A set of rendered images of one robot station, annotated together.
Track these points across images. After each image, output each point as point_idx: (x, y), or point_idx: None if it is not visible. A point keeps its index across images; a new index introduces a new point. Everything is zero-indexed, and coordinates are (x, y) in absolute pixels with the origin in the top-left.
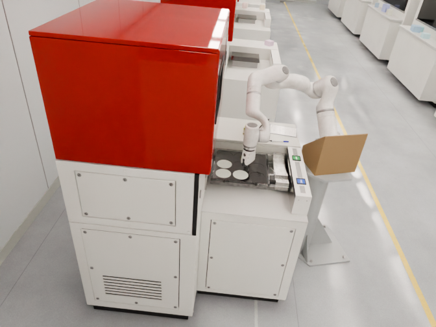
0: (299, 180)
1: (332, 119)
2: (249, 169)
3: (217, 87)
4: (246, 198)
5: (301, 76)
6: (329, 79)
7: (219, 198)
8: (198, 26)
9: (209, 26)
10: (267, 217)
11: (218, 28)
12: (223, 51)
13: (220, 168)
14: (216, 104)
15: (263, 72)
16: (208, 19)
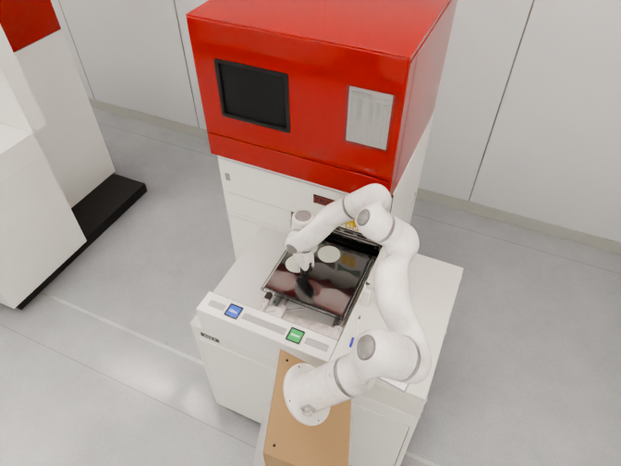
0: (236, 309)
1: (318, 377)
2: (305, 277)
3: (206, 66)
4: (265, 274)
5: (385, 276)
6: (370, 332)
7: (277, 247)
8: (286, 17)
9: (280, 22)
10: (222, 282)
11: (269, 26)
12: (279, 65)
13: (319, 246)
14: (209, 85)
15: (374, 195)
16: (327, 28)
